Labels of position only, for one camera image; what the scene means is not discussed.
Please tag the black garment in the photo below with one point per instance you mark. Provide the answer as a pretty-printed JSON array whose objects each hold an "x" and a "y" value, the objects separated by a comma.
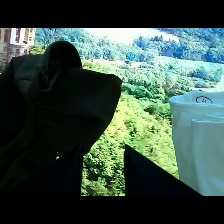
[{"x": 56, "y": 100}]

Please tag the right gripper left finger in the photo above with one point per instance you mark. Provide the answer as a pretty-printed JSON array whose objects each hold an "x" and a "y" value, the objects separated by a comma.
[{"x": 71, "y": 180}]

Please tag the white garment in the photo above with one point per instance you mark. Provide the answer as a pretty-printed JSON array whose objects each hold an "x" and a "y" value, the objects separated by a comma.
[{"x": 200, "y": 143}]

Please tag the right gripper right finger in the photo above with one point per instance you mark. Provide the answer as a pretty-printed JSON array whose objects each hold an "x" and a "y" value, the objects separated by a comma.
[{"x": 146, "y": 180}]

